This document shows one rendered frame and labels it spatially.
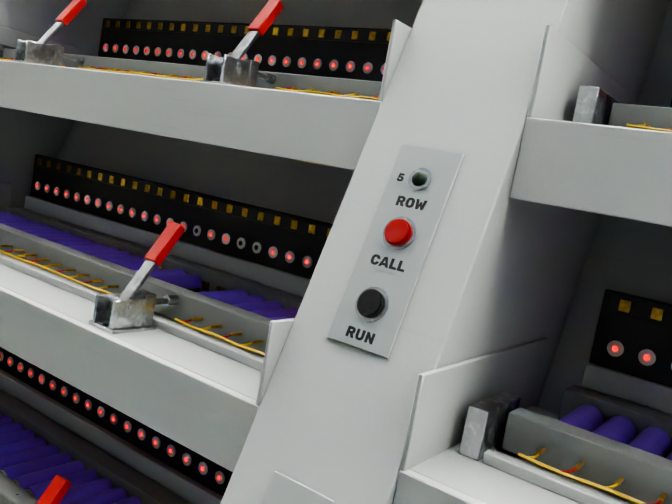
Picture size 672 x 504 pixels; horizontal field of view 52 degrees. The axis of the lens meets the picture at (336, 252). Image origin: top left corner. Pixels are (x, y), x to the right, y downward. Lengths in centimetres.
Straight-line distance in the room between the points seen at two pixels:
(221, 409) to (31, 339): 20
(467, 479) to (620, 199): 16
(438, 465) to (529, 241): 15
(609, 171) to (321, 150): 18
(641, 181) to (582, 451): 14
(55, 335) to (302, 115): 24
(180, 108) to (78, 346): 19
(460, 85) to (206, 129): 20
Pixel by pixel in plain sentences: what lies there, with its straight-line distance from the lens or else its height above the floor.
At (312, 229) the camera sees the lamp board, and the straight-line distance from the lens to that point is 62.
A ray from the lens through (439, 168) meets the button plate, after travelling 40.
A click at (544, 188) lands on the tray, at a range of 39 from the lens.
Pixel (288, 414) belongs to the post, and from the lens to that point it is 40.
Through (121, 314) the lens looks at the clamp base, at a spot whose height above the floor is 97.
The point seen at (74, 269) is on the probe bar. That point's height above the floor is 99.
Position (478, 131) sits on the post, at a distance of 41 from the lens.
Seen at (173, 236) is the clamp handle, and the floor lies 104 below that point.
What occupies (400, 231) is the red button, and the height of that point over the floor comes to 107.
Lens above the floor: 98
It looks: 10 degrees up
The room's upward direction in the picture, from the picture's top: 22 degrees clockwise
